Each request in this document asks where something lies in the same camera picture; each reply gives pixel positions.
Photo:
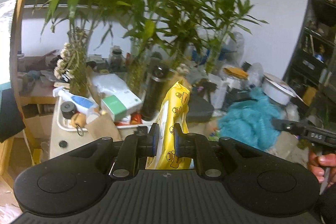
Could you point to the white serving tray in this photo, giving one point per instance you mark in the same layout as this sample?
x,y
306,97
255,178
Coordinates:
x,y
64,124

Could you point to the dark shelving unit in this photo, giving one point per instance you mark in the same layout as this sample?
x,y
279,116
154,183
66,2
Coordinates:
x,y
311,71

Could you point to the white plastic tub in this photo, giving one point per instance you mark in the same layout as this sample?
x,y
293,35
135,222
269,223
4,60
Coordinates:
x,y
277,90

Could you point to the yellow duck wipes pack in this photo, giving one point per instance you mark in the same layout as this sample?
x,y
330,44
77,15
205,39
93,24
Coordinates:
x,y
174,109

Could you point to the blue white spray bottle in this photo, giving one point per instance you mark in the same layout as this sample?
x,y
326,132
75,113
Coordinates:
x,y
82,104

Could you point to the black round speaker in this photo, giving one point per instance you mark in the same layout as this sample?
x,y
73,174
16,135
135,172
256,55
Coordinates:
x,y
68,109

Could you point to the grey zip case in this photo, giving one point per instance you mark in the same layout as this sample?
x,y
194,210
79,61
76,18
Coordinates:
x,y
200,110

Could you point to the tan pouch with carabiner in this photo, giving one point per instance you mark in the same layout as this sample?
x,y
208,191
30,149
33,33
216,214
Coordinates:
x,y
78,121

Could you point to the person right hand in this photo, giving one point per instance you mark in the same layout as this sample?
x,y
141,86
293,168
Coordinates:
x,y
316,163

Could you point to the black button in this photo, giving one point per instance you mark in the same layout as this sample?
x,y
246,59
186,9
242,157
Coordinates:
x,y
63,144

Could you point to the blue bath loofah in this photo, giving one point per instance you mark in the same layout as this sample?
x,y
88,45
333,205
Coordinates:
x,y
250,122

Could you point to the glass vase with bamboo left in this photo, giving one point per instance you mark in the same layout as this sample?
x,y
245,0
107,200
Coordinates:
x,y
71,66

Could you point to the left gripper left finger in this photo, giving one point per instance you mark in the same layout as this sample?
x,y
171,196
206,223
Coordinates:
x,y
130,155

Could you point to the black thermos bottle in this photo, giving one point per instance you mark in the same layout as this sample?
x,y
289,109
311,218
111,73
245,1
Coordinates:
x,y
157,80

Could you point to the white pill bottle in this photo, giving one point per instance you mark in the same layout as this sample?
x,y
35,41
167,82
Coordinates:
x,y
92,114

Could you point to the glass vase with bamboo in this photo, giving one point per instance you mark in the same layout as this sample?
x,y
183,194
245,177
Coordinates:
x,y
139,54
71,66

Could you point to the yellow cloth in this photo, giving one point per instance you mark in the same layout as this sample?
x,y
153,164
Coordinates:
x,y
236,72

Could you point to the brown paper bag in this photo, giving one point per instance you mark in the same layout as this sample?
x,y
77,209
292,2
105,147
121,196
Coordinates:
x,y
104,127

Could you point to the glass vase with bamboo centre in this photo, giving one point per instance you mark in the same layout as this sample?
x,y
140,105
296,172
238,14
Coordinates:
x,y
139,54

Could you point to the wooden chair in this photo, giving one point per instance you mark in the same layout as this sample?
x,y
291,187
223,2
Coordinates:
x,y
13,120

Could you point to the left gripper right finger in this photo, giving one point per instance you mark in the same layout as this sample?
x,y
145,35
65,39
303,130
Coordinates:
x,y
201,150

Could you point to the green white tissue box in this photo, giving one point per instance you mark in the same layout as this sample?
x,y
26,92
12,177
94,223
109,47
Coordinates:
x,y
121,104

